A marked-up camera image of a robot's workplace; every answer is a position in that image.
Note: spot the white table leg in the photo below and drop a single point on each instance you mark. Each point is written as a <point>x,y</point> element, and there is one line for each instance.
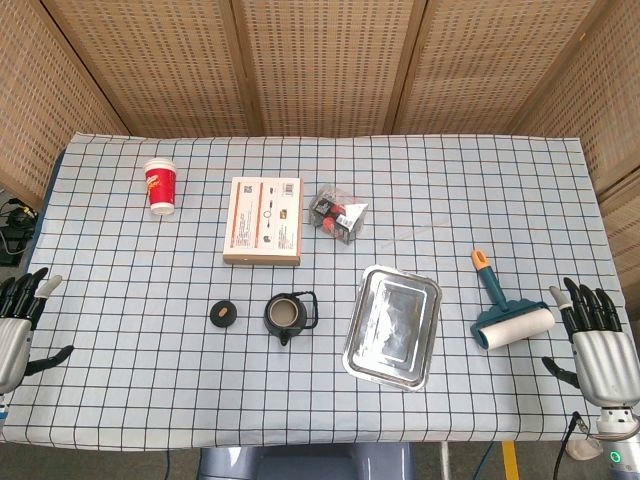
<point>445,460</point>

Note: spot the stainless steel rectangular tray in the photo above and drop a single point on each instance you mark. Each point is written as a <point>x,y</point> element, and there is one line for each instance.
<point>392,327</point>

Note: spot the teal lint roller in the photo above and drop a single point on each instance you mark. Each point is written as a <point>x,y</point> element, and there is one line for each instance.
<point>510,322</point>

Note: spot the blue checked tablecloth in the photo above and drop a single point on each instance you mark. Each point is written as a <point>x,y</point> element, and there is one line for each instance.
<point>150,390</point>

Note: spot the black teapot lid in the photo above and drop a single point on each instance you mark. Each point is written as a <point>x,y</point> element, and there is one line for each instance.
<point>223,313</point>

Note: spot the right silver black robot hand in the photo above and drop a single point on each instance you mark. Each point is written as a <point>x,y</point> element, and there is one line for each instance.
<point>605,360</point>

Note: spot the red paper cup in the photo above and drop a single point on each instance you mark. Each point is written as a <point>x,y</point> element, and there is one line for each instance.
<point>160,187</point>

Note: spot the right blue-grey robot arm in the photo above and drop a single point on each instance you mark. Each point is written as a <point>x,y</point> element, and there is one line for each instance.
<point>622,445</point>

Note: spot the flat cardboard product box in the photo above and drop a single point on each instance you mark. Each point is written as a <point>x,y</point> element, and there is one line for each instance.
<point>264,220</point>

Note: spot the white crumpled object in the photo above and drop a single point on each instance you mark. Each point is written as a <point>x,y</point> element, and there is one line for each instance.
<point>582,447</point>

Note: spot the black cast iron teapot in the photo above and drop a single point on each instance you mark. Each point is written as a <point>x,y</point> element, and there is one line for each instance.
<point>285,315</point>

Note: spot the woven wooden folding screen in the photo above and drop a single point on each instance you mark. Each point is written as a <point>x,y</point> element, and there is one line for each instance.
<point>320,60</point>

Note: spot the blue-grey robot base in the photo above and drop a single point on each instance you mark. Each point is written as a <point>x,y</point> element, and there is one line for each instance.
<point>305,462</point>

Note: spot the clear plastic bag with items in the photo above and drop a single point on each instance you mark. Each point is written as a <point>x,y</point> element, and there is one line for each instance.
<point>337,215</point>

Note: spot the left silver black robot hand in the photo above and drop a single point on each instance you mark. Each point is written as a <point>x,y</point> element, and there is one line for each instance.
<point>12,340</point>

